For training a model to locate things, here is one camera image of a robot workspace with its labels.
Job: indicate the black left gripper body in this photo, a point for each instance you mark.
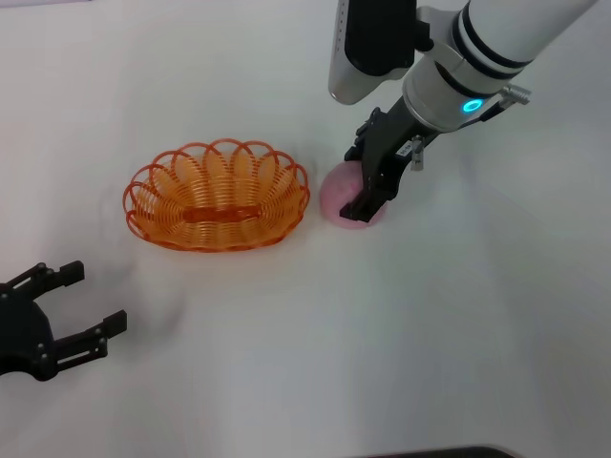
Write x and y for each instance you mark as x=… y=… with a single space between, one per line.
x=21 y=334

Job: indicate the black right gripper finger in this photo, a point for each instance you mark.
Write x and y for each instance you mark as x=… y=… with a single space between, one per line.
x=370 y=202
x=360 y=143

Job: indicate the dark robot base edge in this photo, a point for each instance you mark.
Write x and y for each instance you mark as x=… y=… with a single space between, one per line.
x=444 y=453

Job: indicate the pink peach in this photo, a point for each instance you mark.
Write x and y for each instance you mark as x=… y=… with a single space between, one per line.
x=336 y=195

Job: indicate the orange woven plastic basket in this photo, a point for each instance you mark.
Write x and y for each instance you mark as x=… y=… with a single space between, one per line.
x=215 y=195

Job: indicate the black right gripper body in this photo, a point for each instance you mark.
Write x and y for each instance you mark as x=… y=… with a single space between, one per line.
x=389 y=148

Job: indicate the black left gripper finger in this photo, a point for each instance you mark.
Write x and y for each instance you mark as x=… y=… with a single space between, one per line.
x=81 y=346
x=52 y=276

